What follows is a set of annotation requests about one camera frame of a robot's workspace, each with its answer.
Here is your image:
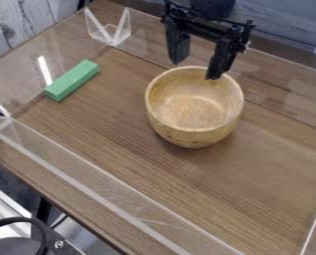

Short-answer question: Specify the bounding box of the clear acrylic enclosure wall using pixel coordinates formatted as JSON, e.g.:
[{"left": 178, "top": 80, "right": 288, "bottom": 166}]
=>
[{"left": 0, "top": 0, "right": 316, "bottom": 255}]

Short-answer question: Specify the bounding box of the green rectangular block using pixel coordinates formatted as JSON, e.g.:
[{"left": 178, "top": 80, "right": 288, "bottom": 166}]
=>
[{"left": 44, "top": 60, "right": 100, "bottom": 102}]

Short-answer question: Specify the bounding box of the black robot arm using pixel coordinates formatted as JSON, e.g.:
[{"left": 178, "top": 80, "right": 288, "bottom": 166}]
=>
[{"left": 159, "top": 0, "right": 256, "bottom": 80}]

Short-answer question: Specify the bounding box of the black table leg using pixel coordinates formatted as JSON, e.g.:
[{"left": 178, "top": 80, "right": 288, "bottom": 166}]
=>
[{"left": 36, "top": 198, "right": 52, "bottom": 224}]

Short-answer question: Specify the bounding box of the black cable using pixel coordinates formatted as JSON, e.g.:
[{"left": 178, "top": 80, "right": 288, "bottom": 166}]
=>
[{"left": 0, "top": 216, "right": 50, "bottom": 255}]

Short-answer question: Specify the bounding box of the black metal bracket with screw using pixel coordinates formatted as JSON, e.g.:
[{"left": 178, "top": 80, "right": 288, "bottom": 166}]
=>
[{"left": 31, "top": 224, "right": 86, "bottom": 255}]

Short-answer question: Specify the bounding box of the light wooden bowl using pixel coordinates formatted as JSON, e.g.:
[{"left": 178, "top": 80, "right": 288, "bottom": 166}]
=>
[{"left": 145, "top": 66, "right": 244, "bottom": 148}]

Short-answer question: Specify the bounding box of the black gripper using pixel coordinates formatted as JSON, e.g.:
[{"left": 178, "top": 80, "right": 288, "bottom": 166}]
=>
[{"left": 161, "top": 0, "right": 254, "bottom": 80}]

